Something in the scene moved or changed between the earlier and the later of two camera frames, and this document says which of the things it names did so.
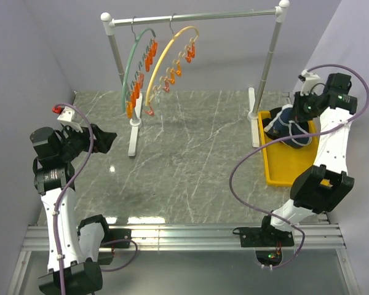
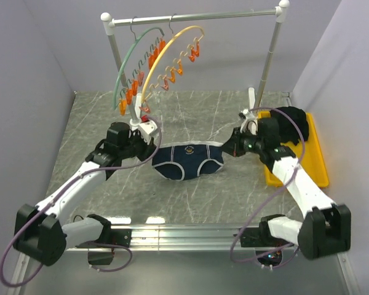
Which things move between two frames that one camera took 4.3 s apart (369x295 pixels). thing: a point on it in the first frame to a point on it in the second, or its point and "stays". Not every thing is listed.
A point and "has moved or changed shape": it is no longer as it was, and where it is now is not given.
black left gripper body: [74, 144] to [137, 147]
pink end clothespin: [151, 112] has moved or changed shape
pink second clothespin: [166, 88] stays
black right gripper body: [304, 109] to [244, 143]
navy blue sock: [281, 123] to [186, 160]
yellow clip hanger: [173, 62] has moved or changed shape
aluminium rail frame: [189, 237] stays
